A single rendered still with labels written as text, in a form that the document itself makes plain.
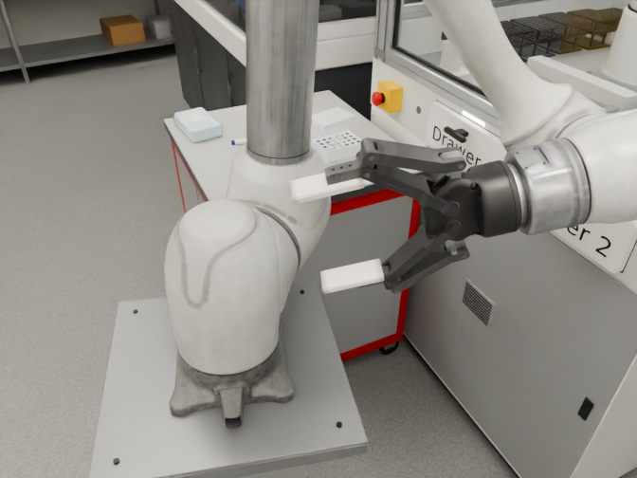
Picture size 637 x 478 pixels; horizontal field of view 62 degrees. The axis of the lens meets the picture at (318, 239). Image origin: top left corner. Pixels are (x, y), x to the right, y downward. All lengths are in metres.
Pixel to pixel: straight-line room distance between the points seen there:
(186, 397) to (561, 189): 0.57
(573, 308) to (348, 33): 1.23
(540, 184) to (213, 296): 0.41
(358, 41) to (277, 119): 1.27
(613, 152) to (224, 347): 0.51
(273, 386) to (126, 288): 1.55
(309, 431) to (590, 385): 0.70
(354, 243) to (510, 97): 0.85
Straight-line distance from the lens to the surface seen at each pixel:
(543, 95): 0.70
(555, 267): 1.23
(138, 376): 0.89
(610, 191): 0.56
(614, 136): 0.57
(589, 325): 1.22
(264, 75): 0.77
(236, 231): 0.68
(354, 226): 1.42
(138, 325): 0.98
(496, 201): 0.53
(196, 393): 0.82
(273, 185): 0.80
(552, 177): 0.54
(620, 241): 1.08
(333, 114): 1.69
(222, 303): 0.69
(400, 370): 1.89
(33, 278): 2.51
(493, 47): 0.65
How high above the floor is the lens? 1.45
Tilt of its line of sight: 37 degrees down
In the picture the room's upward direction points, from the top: straight up
